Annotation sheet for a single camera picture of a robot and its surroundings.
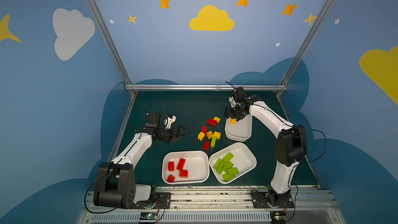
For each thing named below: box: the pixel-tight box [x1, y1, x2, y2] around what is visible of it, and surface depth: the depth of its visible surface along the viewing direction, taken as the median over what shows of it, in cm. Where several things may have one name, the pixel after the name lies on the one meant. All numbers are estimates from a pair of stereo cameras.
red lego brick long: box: [176, 158, 187, 171], surface depth 86 cm
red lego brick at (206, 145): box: [203, 141, 211, 151], surface depth 93 cm
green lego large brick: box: [222, 152, 235, 164], surface depth 90 cm
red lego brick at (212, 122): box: [206, 118, 218, 127], surface depth 106 cm
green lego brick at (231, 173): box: [221, 167, 240, 181], surface depth 83 cm
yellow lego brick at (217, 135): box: [213, 131, 221, 140], surface depth 98 cm
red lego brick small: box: [167, 161, 175, 172], surface depth 84 cm
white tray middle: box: [208, 142, 258, 185], surface depth 89 cm
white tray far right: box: [224, 114, 253, 143], surface depth 100 cm
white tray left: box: [161, 150, 210, 185], surface depth 85 cm
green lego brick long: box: [213, 158, 223, 171], surface depth 88 cm
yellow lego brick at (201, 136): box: [197, 131, 206, 142], surface depth 98 cm
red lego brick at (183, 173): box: [179, 169, 189, 179], surface depth 84 cm
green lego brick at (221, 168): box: [216, 161, 227, 175], surface depth 85 cm
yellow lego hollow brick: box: [206, 130, 213, 140], surface depth 97 cm
